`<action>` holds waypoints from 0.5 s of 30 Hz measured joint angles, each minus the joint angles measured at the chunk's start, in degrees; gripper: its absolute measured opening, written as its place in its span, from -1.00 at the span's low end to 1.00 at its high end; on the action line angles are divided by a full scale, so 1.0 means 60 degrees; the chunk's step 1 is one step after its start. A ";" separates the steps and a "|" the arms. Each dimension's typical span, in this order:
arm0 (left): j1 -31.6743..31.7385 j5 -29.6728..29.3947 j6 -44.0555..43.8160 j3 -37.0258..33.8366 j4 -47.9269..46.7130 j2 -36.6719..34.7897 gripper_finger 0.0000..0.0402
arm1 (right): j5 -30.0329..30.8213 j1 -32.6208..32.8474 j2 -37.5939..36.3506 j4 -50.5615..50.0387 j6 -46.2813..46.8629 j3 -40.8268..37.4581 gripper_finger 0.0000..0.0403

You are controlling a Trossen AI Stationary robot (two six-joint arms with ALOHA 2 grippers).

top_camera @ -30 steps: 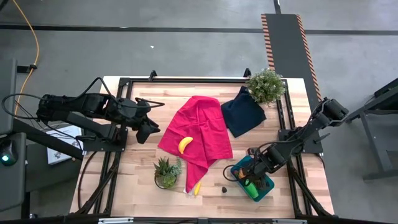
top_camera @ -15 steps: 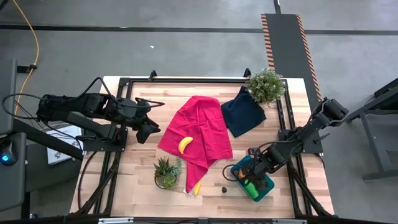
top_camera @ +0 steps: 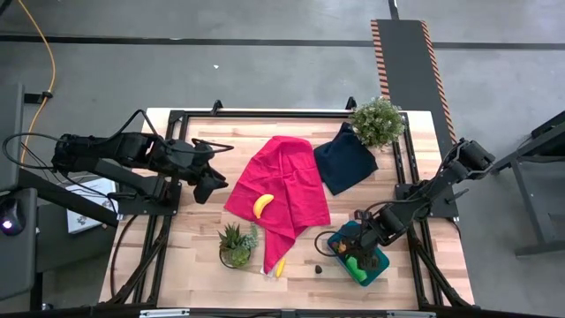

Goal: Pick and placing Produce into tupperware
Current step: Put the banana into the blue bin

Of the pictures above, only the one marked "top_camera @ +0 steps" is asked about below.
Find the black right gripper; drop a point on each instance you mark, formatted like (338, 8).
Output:
(368, 238)

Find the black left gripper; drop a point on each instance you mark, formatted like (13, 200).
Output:
(196, 161)

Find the green toy corn cob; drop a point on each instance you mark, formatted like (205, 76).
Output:
(354, 273)

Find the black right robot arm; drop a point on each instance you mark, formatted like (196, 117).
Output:
(441, 181)

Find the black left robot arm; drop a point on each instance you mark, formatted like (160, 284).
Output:
(119, 148)

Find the teal plastic tub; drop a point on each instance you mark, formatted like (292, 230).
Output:
(342, 229)

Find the black toy blackberry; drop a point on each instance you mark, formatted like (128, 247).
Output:
(318, 269)

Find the yellow toy banana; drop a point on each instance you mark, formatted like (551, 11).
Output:
(262, 206)

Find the succulent plant in black pot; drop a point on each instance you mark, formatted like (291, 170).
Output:
(236, 249)

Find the red cloth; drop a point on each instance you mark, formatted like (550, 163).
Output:
(291, 199)

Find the yellow toy squash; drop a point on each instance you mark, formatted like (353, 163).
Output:
(280, 267)

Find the navy blue cloth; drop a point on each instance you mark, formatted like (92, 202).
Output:
(340, 163)

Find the white cloth label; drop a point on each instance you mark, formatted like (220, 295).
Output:
(267, 273)

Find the white paper booklet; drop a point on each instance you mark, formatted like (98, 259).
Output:
(88, 216)

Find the bushy green potted plant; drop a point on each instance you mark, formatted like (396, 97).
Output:
(378, 122)

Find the black mat with striped edges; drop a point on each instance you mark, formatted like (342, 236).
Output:
(406, 66)

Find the black computer mouse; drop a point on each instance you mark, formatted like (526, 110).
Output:
(11, 218)

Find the dark grey desk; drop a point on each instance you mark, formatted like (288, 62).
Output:
(17, 265)

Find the black metal stand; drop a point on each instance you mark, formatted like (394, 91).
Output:
(543, 143)

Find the silver bracket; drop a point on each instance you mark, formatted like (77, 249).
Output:
(410, 314)
(165, 313)

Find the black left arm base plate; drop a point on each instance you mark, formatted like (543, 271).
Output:
(132, 207)

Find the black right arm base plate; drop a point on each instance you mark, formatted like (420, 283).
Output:
(448, 209)

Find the black metal table frame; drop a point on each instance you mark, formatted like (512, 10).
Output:
(287, 114)

